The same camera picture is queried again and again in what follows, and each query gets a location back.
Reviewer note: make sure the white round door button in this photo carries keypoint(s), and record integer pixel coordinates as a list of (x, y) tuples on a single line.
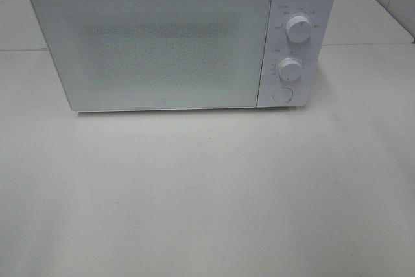
[(283, 95)]

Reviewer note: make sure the white microwave knob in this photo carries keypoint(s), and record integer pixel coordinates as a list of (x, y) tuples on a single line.
[(290, 69), (298, 27)]

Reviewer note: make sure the white microwave door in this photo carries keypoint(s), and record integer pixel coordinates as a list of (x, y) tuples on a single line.
[(115, 55)]

